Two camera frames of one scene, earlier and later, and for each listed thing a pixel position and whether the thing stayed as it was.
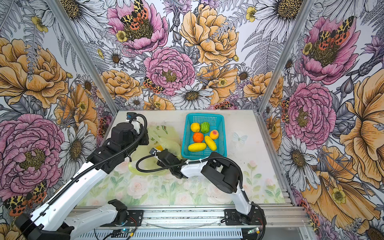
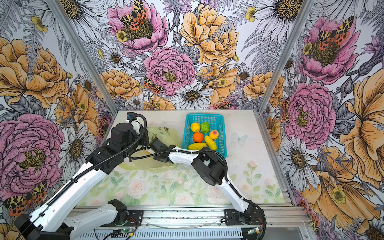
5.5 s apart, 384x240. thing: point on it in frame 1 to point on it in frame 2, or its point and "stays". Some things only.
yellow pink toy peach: [214, 134] stays
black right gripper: [160, 164] to [157, 158]
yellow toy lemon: [197, 147] stays
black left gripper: [145, 141] stays
